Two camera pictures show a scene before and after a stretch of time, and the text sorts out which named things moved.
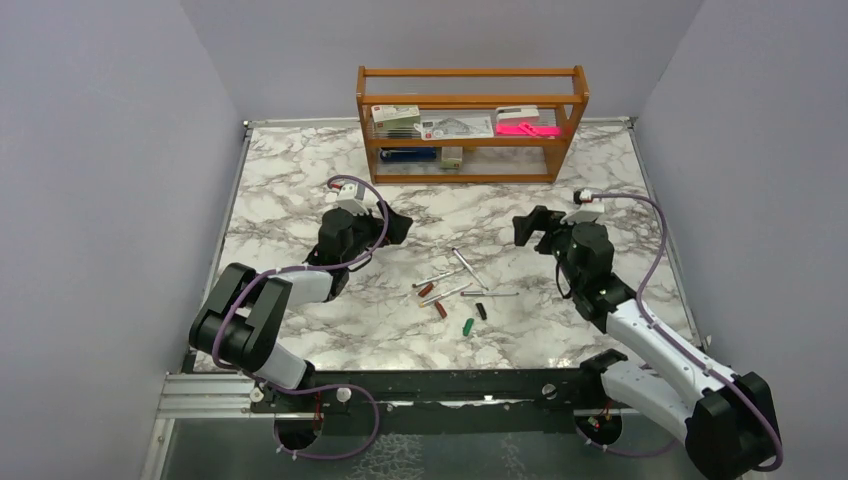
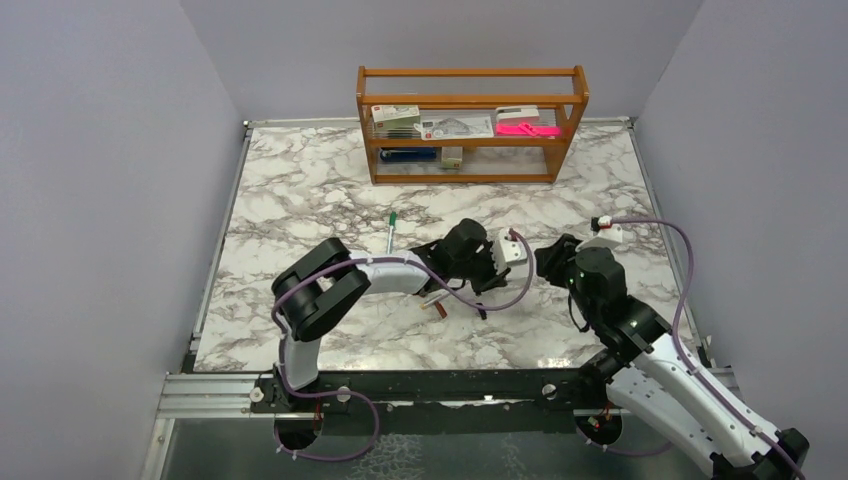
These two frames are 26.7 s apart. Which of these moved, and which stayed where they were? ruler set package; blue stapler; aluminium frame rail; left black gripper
Moved: left black gripper
Stayed: blue stapler; ruler set package; aluminium frame rail
